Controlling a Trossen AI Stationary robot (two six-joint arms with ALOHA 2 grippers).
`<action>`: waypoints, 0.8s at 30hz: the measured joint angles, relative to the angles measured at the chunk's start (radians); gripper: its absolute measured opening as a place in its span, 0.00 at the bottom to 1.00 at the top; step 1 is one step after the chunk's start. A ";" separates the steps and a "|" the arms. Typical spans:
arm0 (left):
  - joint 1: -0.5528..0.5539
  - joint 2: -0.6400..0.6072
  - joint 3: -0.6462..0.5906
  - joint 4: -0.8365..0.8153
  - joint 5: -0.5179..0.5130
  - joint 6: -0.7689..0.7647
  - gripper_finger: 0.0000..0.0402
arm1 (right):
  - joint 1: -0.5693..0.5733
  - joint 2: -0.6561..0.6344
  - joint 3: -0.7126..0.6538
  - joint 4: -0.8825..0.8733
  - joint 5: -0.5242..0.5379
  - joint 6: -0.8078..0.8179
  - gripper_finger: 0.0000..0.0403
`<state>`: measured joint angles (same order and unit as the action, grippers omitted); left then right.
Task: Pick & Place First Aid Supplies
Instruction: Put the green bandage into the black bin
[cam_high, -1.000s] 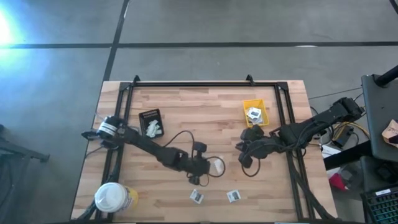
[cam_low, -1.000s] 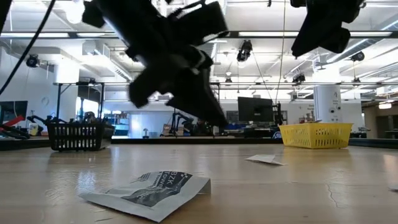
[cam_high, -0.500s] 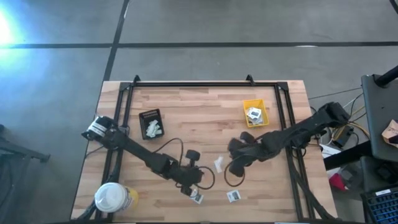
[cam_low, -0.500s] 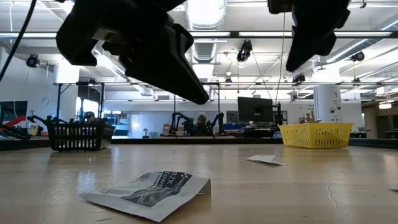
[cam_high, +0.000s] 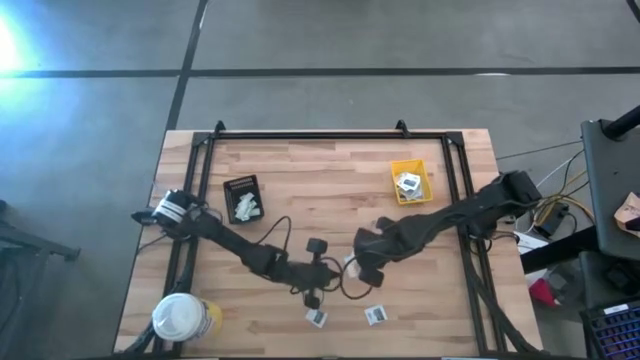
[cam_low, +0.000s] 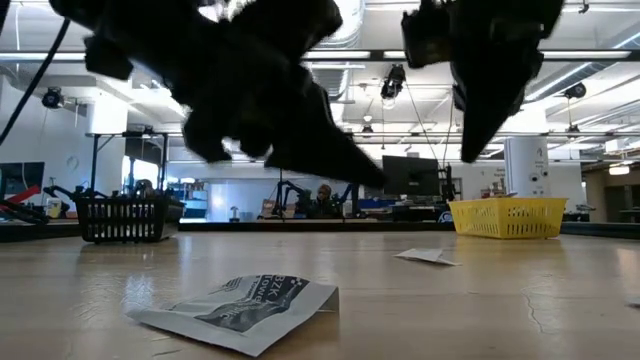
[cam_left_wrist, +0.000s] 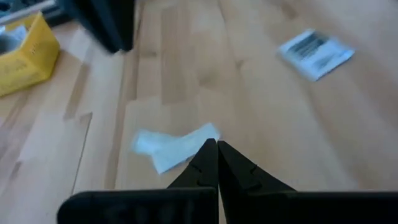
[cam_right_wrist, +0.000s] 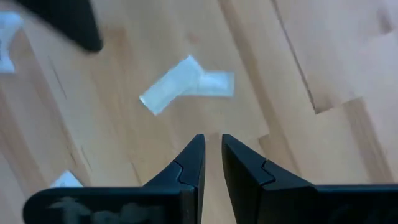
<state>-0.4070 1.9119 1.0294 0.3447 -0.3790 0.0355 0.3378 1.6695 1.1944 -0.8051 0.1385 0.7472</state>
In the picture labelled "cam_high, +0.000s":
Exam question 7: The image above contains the black floor stand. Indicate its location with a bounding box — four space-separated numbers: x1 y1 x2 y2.
0 198 81 264

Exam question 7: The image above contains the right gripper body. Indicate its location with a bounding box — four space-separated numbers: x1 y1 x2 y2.
352 217 419 274

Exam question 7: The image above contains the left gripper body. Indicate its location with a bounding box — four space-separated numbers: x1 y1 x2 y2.
287 259 341 296

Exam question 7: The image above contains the yellow canister with white lid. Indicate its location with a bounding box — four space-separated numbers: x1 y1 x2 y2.
151 292 224 344

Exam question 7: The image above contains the black plastic basket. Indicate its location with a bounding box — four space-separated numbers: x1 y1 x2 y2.
222 174 266 225

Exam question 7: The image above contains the red object on floor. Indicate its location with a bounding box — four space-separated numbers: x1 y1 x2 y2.
528 277 560 308

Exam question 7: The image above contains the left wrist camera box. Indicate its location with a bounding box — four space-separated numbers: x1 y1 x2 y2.
305 237 330 256

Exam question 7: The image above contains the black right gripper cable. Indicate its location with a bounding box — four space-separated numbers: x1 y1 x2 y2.
339 269 375 301

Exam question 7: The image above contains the backlit black keyboard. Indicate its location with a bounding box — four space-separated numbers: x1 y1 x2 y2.
579 298 640 360

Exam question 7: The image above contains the black pole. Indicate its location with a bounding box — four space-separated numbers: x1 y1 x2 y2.
601 103 640 141

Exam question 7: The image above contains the brown paper bag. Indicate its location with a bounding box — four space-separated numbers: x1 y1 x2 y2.
613 191 640 239

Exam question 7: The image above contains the black power brick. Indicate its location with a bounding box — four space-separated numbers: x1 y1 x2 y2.
533 202 571 239

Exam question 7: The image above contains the grey floor cable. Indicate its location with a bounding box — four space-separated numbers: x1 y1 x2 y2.
494 139 584 161

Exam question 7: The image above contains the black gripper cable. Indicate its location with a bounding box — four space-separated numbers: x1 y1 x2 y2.
339 269 375 301
257 215 346 294

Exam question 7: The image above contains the yellow plastic basket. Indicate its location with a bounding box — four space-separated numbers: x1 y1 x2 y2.
390 158 435 207

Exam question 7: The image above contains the black side table leg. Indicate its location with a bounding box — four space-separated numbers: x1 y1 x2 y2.
519 225 601 275

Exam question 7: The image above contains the black metal table frame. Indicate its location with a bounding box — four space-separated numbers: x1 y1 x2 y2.
113 119 544 360

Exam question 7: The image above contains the yellow floor cable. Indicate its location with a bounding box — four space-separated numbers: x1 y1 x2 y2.
532 169 596 224

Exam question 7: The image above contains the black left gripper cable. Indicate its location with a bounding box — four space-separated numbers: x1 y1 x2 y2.
257 215 346 294

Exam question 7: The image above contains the dark grey side table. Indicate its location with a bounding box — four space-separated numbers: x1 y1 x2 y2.
580 118 640 261

